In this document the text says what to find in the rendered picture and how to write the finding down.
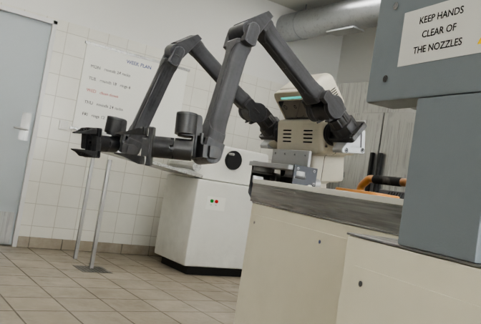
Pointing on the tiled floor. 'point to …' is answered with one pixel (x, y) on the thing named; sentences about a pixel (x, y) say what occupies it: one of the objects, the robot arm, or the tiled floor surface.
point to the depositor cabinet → (406, 285)
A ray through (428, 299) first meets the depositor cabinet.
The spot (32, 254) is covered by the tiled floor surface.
